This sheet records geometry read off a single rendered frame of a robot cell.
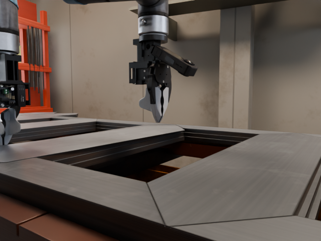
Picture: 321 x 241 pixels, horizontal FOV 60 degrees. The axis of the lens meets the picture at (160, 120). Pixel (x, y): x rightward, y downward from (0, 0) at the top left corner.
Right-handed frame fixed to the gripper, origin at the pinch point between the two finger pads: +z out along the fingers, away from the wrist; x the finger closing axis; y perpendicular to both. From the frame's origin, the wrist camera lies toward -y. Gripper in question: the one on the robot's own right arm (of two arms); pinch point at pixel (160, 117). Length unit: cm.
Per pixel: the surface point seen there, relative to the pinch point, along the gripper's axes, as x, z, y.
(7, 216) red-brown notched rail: 41.4, 8.4, -5.0
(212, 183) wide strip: 24.1, 5.6, -24.2
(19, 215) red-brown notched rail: 40.5, 8.4, -6.0
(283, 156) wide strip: 1.5, 5.8, -29.3
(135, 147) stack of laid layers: -0.5, 8.8, 8.4
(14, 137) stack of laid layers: 8, 9, 53
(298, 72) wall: -253, -25, 1
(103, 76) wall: -222, -26, 240
